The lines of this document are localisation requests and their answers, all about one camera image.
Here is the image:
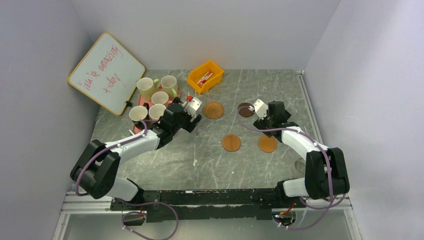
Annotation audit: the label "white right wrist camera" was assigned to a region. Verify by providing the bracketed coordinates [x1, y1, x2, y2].
[248, 99, 269, 120]

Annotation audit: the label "red white marker pens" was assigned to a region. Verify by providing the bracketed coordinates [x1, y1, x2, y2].
[196, 71, 214, 88]

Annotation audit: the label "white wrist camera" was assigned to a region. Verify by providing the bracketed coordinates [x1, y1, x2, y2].
[248, 99, 269, 120]
[182, 97, 203, 119]

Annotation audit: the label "dark brown wooden coaster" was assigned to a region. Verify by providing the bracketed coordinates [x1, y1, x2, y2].
[237, 102, 255, 117]

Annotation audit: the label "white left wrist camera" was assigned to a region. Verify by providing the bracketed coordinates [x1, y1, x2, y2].
[182, 97, 203, 119]

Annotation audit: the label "pink mug white inside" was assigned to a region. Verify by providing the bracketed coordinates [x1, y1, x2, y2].
[148, 104, 167, 121]

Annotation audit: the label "orange patterned coaster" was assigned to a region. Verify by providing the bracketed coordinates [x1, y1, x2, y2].
[257, 135, 278, 153]

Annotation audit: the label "light wooden round coaster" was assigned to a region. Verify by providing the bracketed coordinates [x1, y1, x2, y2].
[221, 134, 242, 152]

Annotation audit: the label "woven rattan coaster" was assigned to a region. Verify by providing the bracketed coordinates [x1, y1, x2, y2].
[203, 101, 224, 119]

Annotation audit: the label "pink plastic tray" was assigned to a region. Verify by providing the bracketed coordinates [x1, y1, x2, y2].
[132, 86, 182, 133]

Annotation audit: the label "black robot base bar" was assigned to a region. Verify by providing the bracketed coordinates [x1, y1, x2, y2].
[110, 187, 305, 223]

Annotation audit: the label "yellow plastic bin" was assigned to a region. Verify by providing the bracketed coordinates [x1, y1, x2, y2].
[186, 60, 225, 94]

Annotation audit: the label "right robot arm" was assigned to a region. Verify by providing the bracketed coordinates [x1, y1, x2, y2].
[251, 99, 350, 208]

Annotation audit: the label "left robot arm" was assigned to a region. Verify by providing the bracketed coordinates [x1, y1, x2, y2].
[70, 98, 202, 210]

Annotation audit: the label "whiteboard with yellow frame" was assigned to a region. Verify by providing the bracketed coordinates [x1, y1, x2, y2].
[67, 32, 146, 116]

